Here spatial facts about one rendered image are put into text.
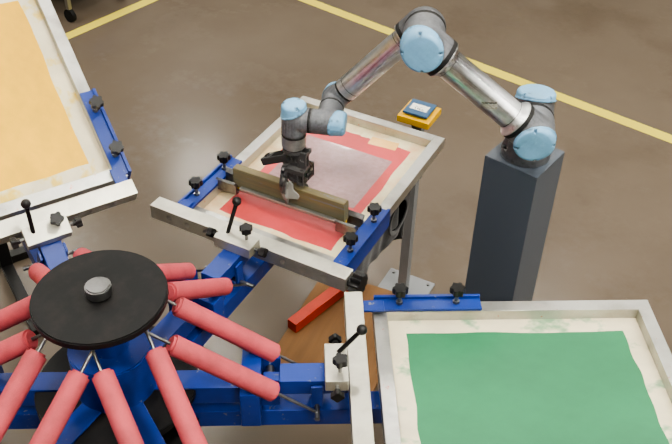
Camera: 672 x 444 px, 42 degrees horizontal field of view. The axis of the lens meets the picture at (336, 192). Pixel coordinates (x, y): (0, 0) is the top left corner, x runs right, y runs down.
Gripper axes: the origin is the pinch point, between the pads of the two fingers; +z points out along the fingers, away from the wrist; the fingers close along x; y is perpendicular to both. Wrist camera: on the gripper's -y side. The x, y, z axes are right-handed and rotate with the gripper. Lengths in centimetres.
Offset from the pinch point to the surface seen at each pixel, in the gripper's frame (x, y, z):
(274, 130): 34.3, -26.3, 3.7
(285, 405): -65, 37, 10
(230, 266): -37.7, 2.7, -1.4
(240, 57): 220, -167, 103
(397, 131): 56, 12, 5
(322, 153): 34.6, -6.8, 7.3
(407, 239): 75, 12, 70
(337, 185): 20.7, 6.5, 7.3
